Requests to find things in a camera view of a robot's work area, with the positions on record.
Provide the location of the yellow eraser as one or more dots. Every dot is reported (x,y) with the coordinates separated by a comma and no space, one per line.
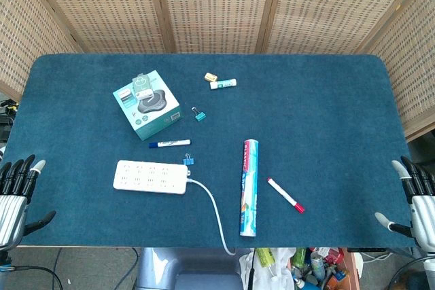
(210,76)

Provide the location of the small green white box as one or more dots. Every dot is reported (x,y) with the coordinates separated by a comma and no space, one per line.
(142,85)

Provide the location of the plastic wrap roll tube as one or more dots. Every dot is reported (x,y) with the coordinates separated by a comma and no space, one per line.
(250,188)

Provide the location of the white plastic bag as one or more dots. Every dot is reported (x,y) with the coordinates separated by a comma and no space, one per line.
(268,269)

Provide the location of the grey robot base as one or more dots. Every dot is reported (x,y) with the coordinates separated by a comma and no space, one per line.
(190,269)

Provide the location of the teal speaker product box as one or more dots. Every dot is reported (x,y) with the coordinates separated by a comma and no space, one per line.
(149,110)

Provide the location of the red cap whiteboard marker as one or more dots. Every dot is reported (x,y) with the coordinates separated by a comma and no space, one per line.
(285,195)

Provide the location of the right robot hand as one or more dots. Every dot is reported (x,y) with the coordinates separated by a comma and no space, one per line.
(420,201)

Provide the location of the teal binder clip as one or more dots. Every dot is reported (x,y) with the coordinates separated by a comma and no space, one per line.
(197,113)

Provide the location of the white power strip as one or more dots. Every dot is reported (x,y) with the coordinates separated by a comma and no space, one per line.
(151,177)

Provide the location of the box of assorted clutter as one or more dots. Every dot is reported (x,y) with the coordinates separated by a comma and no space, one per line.
(323,268)

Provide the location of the woven bamboo folding screen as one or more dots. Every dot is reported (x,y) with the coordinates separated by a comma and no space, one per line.
(217,8)

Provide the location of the blue binder clip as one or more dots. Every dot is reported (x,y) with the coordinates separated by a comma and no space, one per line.
(187,160)

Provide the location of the blue cap whiteboard marker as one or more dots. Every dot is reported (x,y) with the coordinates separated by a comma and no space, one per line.
(169,143)

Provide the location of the blue felt table mat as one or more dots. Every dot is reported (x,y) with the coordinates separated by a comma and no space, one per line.
(210,154)

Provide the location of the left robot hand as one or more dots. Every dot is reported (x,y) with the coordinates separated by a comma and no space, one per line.
(13,184)

